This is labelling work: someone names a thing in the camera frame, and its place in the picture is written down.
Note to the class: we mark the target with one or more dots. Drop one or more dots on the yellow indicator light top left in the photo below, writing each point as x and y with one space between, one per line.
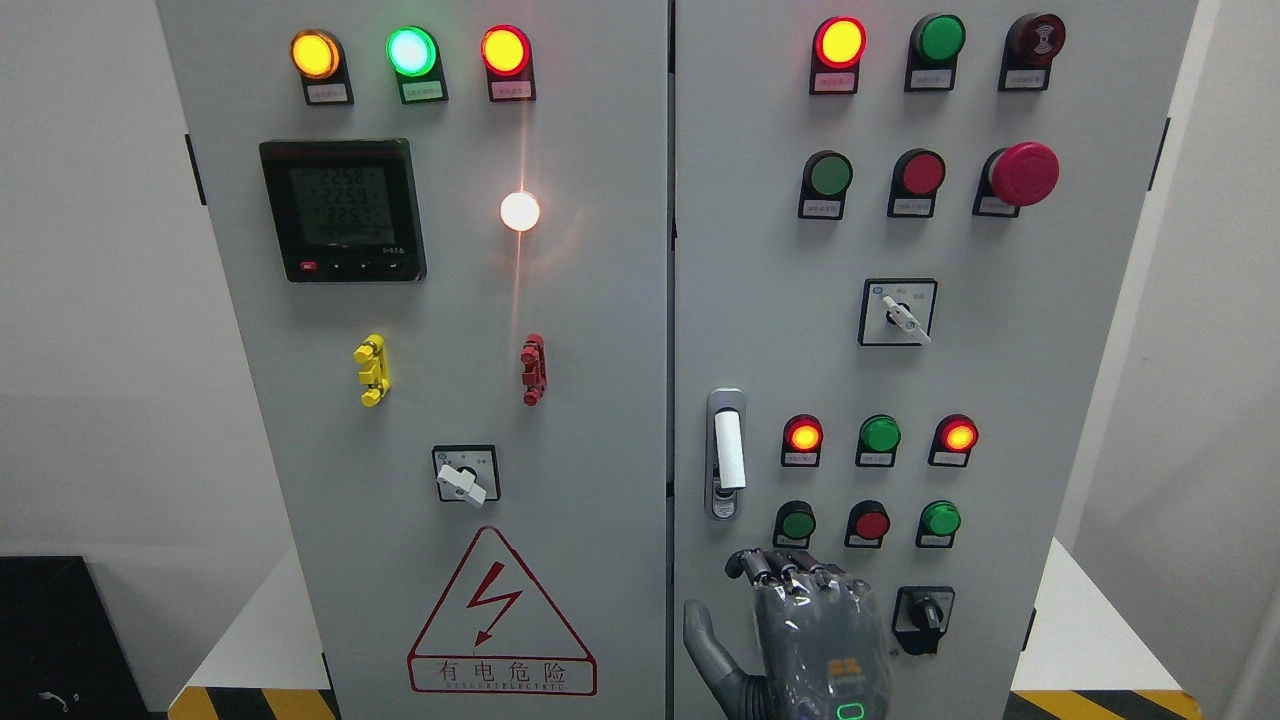
321 62

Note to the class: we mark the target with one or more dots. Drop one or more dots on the white platform hazard striped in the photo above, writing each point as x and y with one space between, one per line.
1082 660

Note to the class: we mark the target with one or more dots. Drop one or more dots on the white indicator light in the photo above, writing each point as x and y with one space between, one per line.
520 211

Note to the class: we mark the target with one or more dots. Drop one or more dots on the red button lower middle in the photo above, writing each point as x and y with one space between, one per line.
867 524

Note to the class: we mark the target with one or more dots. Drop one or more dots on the red lit indicator top right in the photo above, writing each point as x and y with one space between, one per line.
837 47

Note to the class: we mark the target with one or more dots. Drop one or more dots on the black knob selector switch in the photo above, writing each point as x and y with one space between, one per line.
920 617

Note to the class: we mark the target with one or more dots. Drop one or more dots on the black digital power meter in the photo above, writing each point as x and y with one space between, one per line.
345 211

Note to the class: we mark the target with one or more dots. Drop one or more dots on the right grey cabinet door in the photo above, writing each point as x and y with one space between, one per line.
771 304

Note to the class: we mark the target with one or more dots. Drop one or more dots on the yellow terminal connector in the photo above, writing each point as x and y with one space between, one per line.
372 369

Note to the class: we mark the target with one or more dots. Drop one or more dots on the green button second row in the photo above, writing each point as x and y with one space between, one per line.
827 176

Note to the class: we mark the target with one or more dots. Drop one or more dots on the green indicator middle row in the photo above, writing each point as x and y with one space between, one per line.
878 439

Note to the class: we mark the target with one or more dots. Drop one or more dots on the left door rotary switch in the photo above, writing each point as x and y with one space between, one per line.
466 473

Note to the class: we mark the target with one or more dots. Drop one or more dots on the green button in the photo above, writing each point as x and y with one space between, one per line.
935 43
794 525
938 525

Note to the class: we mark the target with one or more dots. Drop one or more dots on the left grey cabinet door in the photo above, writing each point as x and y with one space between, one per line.
583 473

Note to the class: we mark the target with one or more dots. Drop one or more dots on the grey cabinet door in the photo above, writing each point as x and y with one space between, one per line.
771 304
583 473

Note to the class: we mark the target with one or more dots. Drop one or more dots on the green button top right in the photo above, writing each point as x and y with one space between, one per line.
935 43

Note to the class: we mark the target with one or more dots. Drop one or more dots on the door rotary switch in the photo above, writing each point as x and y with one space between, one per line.
466 473
897 311

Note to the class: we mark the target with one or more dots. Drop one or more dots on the red emergency stop button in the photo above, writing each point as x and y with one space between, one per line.
1014 178

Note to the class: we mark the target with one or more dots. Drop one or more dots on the green button lower left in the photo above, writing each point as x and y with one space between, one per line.
794 525

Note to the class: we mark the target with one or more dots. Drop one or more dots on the dark red buzzer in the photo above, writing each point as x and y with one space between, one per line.
1031 44

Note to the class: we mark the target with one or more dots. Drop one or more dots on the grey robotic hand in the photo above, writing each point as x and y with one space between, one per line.
822 640

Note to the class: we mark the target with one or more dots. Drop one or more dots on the red button second row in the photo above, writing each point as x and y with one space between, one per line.
916 177

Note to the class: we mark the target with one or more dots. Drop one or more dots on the silver door handle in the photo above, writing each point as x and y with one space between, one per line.
725 474

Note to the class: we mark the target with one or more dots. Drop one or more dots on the right door upper rotary switch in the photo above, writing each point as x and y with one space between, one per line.
897 311

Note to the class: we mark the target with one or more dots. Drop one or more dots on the green indicator light top left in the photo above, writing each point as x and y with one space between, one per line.
415 58

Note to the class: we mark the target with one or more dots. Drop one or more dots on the electric hazard warning sticker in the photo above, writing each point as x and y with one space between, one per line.
494 629

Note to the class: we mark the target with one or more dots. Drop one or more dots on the red indicator light top left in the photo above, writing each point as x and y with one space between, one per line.
507 55

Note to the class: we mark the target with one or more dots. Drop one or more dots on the green button lower right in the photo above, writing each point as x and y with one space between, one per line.
938 525

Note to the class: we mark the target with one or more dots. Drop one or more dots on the red lit indicator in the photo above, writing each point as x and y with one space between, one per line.
802 441
953 442
837 47

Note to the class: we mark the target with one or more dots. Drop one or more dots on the red terminal connector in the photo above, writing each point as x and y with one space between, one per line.
534 369

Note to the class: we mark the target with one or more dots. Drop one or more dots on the red lit indicator left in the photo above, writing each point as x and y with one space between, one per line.
802 441

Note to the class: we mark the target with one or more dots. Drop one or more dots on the black box lower left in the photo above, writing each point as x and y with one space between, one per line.
60 658

